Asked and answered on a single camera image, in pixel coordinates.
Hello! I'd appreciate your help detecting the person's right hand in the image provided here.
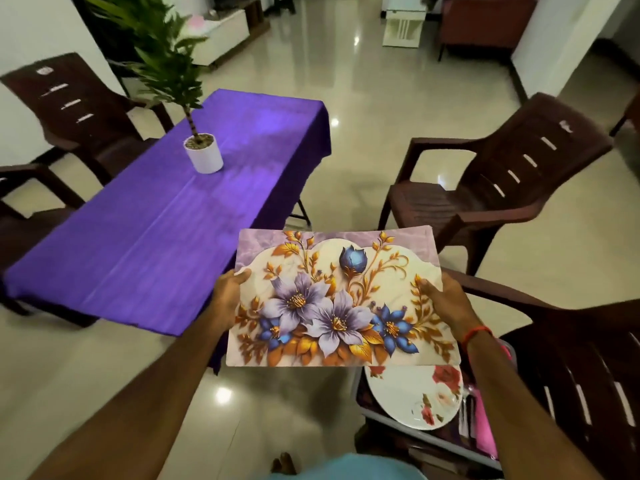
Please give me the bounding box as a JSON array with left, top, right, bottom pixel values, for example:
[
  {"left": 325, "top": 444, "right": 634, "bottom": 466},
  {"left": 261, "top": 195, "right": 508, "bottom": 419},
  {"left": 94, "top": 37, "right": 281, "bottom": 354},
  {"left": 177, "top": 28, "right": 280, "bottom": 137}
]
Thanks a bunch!
[{"left": 415, "top": 271, "right": 486, "bottom": 344}]

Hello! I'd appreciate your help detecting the person's left hand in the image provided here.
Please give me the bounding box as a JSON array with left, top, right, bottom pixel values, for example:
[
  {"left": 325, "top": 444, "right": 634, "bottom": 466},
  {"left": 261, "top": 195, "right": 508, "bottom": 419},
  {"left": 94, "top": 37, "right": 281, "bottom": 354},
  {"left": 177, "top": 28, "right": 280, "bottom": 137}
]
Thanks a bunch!
[{"left": 205, "top": 267, "right": 253, "bottom": 336}]

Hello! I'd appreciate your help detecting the white floral plate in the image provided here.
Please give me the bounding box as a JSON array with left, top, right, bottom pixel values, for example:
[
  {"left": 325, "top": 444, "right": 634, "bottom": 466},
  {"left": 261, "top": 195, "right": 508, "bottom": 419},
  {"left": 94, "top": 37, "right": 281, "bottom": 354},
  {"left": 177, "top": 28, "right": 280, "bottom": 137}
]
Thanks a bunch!
[{"left": 366, "top": 365, "right": 465, "bottom": 431}]

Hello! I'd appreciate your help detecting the pink plastic cup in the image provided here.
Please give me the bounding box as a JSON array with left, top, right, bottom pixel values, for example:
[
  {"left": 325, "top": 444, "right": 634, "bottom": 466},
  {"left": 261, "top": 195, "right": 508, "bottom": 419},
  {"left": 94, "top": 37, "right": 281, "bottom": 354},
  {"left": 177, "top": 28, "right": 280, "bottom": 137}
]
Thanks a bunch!
[{"left": 468, "top": 339, "right": 499, "bottom": 461}]

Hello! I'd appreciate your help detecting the grey plastic tray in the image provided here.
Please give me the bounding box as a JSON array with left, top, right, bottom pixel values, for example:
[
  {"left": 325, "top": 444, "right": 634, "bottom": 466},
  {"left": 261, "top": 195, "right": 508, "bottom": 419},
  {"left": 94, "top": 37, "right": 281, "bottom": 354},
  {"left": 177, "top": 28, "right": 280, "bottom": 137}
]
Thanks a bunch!
[{"left": 355, "top": 365, "right": 506, "bottom": 471}]

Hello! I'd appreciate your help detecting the person's left forearm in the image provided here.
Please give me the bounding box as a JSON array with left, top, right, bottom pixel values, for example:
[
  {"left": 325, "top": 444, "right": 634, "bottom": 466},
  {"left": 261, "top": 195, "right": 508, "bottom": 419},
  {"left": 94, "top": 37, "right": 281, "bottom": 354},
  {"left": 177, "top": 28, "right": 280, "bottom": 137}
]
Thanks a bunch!
[{"left": 30, "top": 319, "right": 233, "bottom": 480}]

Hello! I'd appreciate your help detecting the person's right forearm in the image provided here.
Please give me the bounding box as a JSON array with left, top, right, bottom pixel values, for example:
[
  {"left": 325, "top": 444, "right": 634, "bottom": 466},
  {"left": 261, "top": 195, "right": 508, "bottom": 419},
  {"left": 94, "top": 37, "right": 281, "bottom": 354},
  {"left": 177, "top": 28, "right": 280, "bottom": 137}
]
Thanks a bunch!
[{"left": 462, "top": 329, "right": 606, "bottom": 480}]

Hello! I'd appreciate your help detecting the purple tablecloth table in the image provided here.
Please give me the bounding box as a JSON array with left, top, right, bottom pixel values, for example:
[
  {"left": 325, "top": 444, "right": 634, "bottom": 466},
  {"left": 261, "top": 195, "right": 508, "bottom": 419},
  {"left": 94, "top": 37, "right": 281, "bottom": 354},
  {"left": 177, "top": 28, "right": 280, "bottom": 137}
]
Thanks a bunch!
[{"left": 0, "top": 89, "right": 333, "bottom": 376}]

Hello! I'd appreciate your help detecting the person's teal t-shirt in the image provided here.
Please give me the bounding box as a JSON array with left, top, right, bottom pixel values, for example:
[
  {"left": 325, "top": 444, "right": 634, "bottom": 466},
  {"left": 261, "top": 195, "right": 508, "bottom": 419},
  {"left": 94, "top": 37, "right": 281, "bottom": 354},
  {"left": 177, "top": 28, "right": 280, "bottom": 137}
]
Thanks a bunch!
[{"left": 270, "top": 453, "right": 426, "bottom": 480}]

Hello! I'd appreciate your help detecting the red wrist thread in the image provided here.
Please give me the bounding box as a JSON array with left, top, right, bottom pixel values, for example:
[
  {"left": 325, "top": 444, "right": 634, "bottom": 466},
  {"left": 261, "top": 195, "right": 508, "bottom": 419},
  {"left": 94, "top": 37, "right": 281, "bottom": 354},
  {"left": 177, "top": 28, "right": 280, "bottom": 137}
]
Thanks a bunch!
[{"left": 458, "top": 323, "right": 493, "bottom": 348}]

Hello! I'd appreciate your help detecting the green plant in white pot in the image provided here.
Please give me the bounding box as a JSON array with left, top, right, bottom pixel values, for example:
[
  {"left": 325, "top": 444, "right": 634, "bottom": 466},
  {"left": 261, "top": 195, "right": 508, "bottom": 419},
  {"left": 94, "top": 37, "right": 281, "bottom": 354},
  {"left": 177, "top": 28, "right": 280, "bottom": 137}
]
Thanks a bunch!
[{"left": 85, "top": 0, "right": 226, "bottom": 176}]

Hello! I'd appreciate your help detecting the white low cabinet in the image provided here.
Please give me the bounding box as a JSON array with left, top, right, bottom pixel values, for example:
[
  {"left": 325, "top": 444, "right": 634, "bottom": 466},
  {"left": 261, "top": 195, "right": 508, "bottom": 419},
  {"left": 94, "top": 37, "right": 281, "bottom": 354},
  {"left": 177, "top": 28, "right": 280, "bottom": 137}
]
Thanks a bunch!
[{"left": 185, "top": 7, "right": 251, "bottom": 68}]

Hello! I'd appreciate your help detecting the white small table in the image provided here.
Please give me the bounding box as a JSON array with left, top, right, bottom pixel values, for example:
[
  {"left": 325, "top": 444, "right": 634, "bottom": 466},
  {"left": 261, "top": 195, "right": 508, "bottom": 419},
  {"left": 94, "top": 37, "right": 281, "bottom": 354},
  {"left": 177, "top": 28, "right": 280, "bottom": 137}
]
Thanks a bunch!
[{"left": 381, "top": 0, "right": 429, "bottom": 49}]

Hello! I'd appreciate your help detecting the brown armchair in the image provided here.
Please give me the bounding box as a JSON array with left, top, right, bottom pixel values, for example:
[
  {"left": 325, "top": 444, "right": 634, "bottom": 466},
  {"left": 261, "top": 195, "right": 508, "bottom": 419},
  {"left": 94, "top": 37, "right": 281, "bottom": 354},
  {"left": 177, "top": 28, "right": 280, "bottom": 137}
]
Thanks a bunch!
[{"left": 436, "top": 0, "right": 538, "bottom": 63}]

